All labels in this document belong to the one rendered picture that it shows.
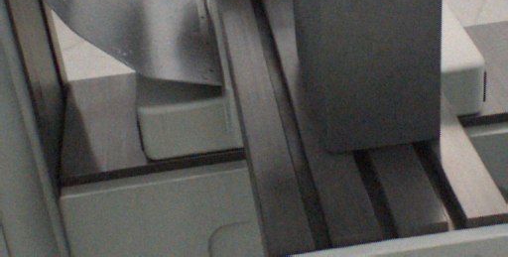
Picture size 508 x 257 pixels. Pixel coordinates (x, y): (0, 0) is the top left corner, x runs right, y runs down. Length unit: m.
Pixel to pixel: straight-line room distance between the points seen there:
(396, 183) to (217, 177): 0.47
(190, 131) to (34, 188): 0.22
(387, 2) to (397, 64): 0.07
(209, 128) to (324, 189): 0.42
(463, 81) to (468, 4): 2.03
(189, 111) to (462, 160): 0.47
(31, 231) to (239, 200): 0.29
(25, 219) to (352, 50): 0.59
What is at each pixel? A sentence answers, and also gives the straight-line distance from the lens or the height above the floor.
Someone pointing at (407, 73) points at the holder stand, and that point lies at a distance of 0.97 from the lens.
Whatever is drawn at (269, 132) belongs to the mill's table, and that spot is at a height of 0.94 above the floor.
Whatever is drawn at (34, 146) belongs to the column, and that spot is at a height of 0.81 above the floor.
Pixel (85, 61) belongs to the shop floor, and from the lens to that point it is 3.27.
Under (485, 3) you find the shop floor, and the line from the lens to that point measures 3.41.
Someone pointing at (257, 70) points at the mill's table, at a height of 0.94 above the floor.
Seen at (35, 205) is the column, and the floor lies 0.73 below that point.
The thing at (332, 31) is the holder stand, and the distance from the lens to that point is 0.93.
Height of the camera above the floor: 1.51
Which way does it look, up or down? 32 degrees down
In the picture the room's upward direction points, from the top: 5 degrees counter-clockwise
